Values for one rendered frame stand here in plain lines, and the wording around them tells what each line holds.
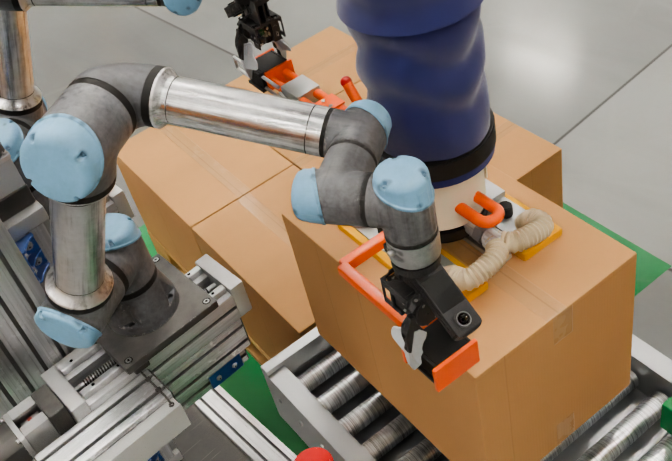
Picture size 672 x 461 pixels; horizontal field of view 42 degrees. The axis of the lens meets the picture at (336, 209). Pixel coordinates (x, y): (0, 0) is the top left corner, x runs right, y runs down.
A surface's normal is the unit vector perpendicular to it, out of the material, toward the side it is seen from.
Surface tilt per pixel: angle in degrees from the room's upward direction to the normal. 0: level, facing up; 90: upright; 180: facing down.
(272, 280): 0
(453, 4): 66
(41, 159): 83
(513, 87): 0
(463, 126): 76
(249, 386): 0
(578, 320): 90
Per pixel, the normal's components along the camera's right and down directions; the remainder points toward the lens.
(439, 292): 0.10, -0.37
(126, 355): -0.18, -0.73
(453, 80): 0.40, 0.18
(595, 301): 0.58, 0.46
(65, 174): -0.25, 0.59
